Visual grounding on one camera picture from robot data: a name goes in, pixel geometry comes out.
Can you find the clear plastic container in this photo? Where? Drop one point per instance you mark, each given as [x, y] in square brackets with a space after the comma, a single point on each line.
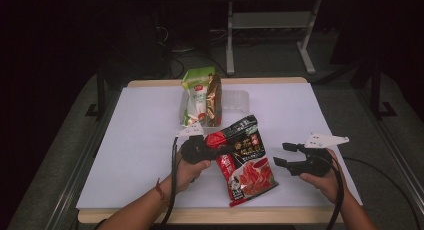
[235, 101]

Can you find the white and green food packet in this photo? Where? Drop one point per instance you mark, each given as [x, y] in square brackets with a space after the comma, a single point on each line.
[196, 96]

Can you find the grey metal rail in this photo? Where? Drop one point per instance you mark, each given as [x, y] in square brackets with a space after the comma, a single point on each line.
[75, 170]
[396, 150]

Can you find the red and black food packet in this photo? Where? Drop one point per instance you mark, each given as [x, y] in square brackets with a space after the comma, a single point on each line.
[248, 170]

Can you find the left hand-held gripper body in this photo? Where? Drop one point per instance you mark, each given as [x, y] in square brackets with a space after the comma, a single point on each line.
[195, 150]

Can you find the person's right hand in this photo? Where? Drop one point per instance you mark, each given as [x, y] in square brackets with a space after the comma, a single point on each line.
[328, 185]

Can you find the black metal stand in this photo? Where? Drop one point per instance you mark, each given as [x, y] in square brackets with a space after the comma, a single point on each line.
[101, 96]
[376, 90]

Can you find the white table mat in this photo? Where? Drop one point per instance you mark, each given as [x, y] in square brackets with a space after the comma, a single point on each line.
[140, 130]

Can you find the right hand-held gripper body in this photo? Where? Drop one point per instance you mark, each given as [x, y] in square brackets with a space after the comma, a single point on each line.
[315, 163]

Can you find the white metal table frame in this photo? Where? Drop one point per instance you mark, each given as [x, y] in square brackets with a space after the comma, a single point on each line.
[271, 20]

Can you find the person's left hand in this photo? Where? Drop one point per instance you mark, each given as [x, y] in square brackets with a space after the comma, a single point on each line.
[190, 175]

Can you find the gold foil packet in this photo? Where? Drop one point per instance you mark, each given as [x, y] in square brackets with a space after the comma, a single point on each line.
[214, 100]

